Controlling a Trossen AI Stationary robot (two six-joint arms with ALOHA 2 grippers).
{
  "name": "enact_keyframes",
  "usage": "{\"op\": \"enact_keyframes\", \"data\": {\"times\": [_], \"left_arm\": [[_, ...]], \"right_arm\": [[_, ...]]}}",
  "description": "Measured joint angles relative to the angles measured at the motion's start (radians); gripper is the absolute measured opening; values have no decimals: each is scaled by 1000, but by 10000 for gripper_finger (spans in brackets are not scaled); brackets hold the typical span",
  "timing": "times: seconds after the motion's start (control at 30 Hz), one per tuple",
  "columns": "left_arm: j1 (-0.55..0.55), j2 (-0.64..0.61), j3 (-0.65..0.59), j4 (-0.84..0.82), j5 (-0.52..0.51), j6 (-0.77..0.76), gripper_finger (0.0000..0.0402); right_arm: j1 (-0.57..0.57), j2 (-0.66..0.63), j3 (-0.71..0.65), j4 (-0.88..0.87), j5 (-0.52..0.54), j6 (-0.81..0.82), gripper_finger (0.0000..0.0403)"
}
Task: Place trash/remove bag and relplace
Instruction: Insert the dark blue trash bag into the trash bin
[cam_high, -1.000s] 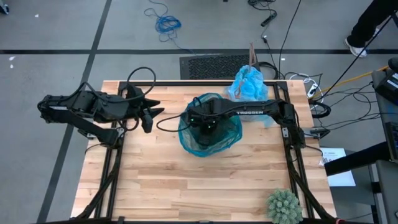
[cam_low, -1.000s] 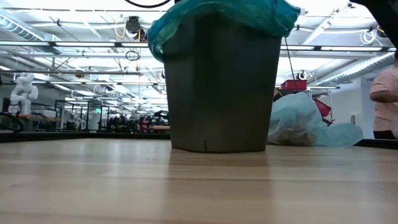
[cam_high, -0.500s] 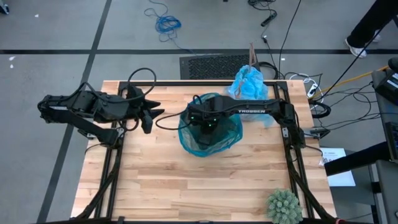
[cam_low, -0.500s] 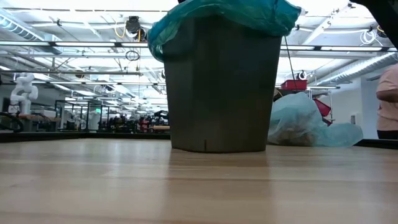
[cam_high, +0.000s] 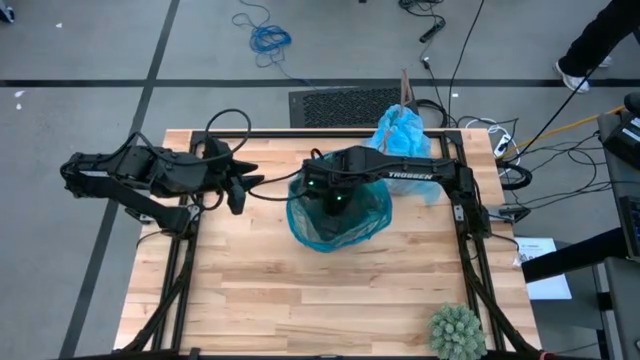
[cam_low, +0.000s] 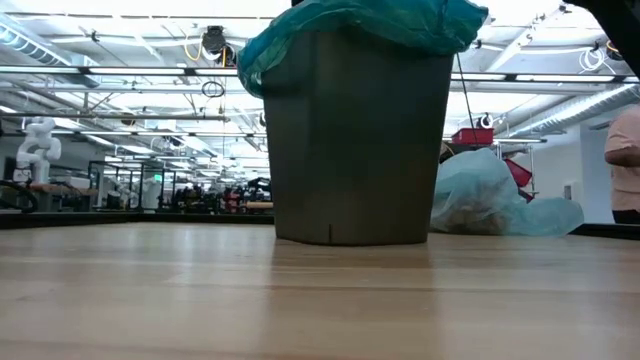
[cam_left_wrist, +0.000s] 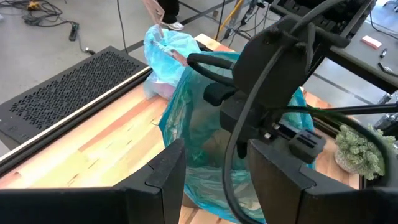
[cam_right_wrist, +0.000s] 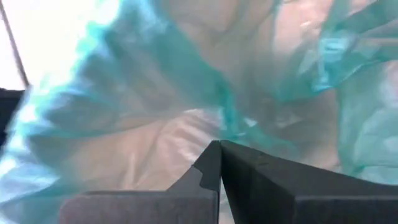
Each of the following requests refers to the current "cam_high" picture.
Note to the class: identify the white paper sheet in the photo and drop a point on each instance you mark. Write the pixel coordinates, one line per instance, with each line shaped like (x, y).
(537, 247)

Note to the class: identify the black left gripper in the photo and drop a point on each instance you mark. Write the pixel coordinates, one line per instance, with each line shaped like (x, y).
(220, 165)

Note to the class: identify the black power strip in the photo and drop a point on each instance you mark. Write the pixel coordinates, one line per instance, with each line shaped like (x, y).
(432, 31)

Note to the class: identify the person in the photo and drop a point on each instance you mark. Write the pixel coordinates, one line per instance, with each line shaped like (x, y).
(595, 40)

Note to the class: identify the grey side desk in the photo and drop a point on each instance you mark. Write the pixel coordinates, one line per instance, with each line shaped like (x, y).
(625, 300)

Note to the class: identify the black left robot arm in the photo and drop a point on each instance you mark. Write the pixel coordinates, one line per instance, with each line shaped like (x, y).
(135, 172)

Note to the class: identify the black padded bar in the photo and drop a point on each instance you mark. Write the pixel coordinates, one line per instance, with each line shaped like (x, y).
(575, 255)

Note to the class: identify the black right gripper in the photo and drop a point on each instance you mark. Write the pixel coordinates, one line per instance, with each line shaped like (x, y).
(332, 170)

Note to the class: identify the teal green trash bag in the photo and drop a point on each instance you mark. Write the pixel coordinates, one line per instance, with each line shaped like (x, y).
(365, 220)

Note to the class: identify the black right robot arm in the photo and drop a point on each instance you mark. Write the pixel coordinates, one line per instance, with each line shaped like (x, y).
(440, 175)

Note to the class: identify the green spiky artificial plant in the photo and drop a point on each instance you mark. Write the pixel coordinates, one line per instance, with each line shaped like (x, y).
(457, 332)

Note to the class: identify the black desk device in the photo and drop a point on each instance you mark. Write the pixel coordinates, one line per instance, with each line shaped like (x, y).
(622, 142)

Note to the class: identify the white power strip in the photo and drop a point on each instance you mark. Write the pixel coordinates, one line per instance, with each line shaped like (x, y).
(502, 145)

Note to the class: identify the light blue trash bag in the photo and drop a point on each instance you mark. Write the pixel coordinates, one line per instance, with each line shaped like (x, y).
(405, 135)

